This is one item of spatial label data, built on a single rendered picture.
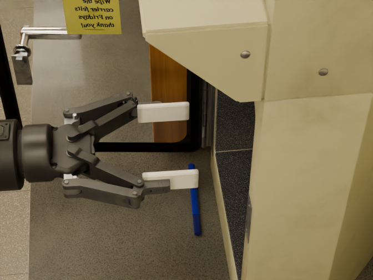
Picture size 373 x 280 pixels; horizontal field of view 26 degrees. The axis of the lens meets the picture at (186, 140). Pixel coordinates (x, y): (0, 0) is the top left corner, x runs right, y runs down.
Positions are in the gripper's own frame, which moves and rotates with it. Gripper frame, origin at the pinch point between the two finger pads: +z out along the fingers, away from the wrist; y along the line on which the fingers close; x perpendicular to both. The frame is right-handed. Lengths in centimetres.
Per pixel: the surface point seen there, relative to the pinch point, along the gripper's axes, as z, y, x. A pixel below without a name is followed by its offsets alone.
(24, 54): -20.5, 16.8, -2.3
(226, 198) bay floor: 7.4, 3.7, 16.9
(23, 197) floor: -40, 89, 119
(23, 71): -21.1, 16.5, 0.7
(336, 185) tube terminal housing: 16.2, -15.2, -8.5
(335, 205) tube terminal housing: 16.6, -15.2, -4.8
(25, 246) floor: -39, 70, 119
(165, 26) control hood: -2.8, -15.0, -32.4
